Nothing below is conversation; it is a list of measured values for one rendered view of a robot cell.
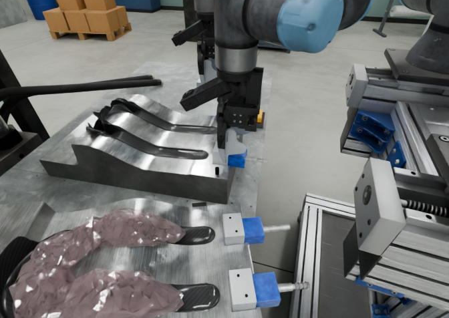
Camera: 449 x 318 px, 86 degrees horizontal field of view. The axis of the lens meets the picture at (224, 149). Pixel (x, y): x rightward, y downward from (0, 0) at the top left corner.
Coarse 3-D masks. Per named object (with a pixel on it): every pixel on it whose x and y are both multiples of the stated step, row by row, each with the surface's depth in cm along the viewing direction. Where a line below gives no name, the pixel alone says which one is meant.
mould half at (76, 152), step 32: (128, 96) 74; (128, 128) 63; (160, 128) 69; (64, 160) 63; (96, 160) 58; (128, 160) 57; (160, 160) 59; (192, 160) 59; (160, 192) 61; (192, 192) 59; (224, 192) 56
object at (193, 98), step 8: (216, 80) 47; (200, 88) 49; (208, 88) 46; (216, 88) 46; (224, 88) 45; (184, 96) 49; (192, 96) 48; (200, 96) 47; (208, 96) 47; (216, 96) 47; (184, 104) 49; (192, 104) 49; (200, 104) 48
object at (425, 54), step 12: (432, 24) 62; (432, 36) 62; (444, 36) 59; (420, 48) 64; (432, 48) 62; (444, 48) 60; (408, 60) 67; (420, 60) 64; (432, 60) 62; (444, 60) 60; (444, 72) 61
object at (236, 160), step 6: (216, 144) 57; (216, 150) 55; (246, 150) 58; (216, 156) 56; (228, 156) 56; (234, 156) 56; (240, 156) 56; (246, 156) 57; (216, 162) 57; (222, 162) 57; (228, 162) 57; (234, 162) 56; (240, 162) 56; (264, 162) 57
